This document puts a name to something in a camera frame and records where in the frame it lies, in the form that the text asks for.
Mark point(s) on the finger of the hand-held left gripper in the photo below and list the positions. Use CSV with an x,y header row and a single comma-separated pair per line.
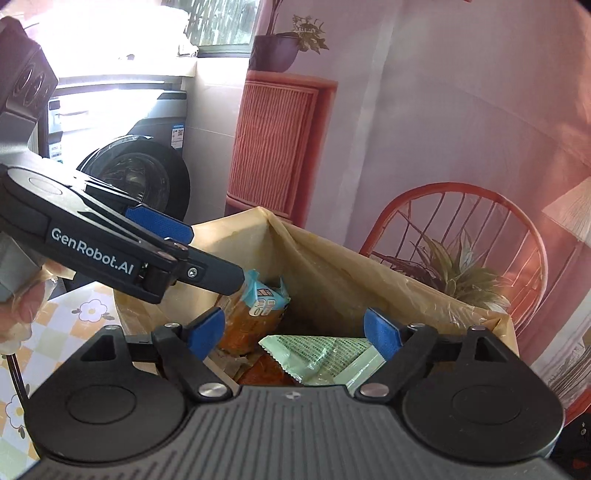
x,y
207,272
159,224

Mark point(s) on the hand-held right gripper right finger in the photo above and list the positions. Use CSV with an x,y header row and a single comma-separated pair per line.
x,y
381,334

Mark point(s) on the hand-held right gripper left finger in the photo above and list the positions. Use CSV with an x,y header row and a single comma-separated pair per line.
x,y
207,332

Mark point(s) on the blue-topped orange snack packet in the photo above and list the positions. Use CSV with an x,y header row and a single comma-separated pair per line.
x,y
251,323

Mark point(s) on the light green snack packet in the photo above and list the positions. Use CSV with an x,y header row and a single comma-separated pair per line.
x,y
318,355

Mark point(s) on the plastic-lined cardboard box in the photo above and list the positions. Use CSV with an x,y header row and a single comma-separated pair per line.
x,y
332,277

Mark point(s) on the person's left hand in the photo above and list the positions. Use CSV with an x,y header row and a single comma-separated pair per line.
x,y
23,314

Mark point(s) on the grey washing machine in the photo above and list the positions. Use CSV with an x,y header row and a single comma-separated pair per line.
x,y
138,170

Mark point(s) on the checkered floral tablecloth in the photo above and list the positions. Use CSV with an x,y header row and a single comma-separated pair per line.
x,y
69,318

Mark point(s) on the white countertop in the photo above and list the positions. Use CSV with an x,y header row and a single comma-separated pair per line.
x,y
138,78

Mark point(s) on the sliding window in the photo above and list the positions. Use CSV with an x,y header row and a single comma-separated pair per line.
x,y
221,27

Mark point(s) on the printed room backdrop cloth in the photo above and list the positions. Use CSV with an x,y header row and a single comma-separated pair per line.
x,y
415,115

